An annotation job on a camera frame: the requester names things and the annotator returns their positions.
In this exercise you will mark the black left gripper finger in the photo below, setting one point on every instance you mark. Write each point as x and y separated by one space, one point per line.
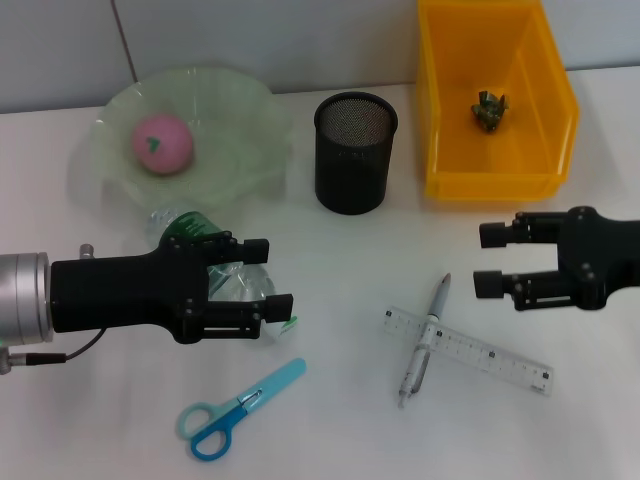
280 308

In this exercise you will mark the transparent plastic ruler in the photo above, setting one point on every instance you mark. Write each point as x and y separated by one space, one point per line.
500 362

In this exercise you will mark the grey white pen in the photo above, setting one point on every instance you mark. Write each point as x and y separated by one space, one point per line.
435 305

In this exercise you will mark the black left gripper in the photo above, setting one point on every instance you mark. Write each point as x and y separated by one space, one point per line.
120 295

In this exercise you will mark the green glass fruit plate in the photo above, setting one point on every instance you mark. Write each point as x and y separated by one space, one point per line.
235 115

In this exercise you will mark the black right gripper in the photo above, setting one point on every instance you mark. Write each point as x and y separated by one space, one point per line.
605 255

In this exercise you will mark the pink toy peach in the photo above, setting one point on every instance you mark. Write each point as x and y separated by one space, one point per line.
165 150

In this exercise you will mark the black mesh pen holder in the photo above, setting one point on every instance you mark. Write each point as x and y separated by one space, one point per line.
350 170

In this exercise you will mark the clear green-label water bottle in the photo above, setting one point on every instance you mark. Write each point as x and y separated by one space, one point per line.
160 222

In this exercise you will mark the green plastic wrapper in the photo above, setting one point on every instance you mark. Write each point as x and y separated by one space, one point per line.
489 112

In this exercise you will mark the yellow plastic bin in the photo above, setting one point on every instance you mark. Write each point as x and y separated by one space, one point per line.
500 160

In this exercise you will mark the blue scissors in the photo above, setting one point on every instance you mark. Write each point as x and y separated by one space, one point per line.
210 440

